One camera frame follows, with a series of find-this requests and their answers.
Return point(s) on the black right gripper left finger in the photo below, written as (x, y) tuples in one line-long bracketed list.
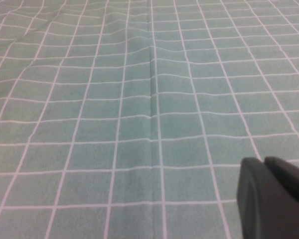
[(264, 206)]

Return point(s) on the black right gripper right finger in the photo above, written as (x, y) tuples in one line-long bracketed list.
[(291, 179)]

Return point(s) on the green white checked tablecloth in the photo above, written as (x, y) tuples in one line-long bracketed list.
[(114, 99)]

